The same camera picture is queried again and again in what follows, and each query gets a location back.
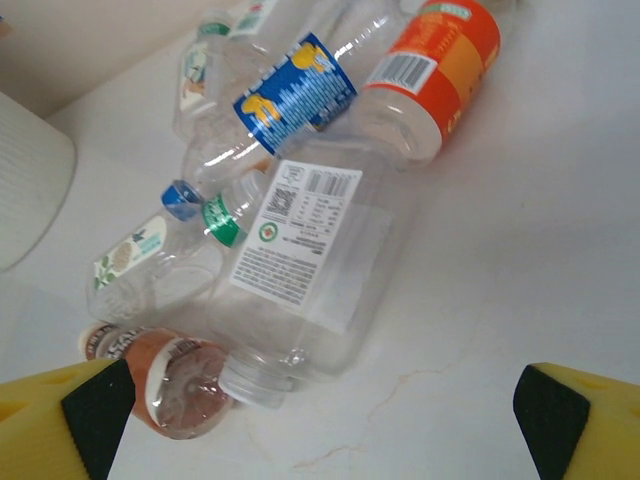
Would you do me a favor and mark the clear bottle blue Pepsi label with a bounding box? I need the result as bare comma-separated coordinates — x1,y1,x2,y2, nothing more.
159,0,406,221

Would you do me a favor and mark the large clear bottle white label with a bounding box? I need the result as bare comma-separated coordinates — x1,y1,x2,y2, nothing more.
204,133,420,410

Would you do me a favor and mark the clear bottle bird label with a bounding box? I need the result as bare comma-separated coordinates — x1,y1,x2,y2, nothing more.
172,8,241,141

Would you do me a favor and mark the clear bottle green white label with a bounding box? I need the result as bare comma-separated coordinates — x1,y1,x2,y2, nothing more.
227,0,381,56

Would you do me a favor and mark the orange label plastic bottle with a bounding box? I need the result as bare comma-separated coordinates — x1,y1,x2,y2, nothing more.
349,0,503,167

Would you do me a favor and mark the clear bottle flower label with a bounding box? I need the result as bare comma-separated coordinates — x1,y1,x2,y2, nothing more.
85,172,274,327

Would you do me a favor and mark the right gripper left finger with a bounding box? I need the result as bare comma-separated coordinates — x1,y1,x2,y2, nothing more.
0,357,137,480

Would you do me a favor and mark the white ribbed plastic bin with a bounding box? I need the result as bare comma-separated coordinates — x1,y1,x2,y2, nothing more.
0,89,78,275

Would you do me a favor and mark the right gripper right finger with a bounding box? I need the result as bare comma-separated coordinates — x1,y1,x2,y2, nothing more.
513,362,640,480

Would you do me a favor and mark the brown Nescafe bottle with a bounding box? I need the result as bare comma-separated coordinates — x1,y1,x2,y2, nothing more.
77,322,237,442

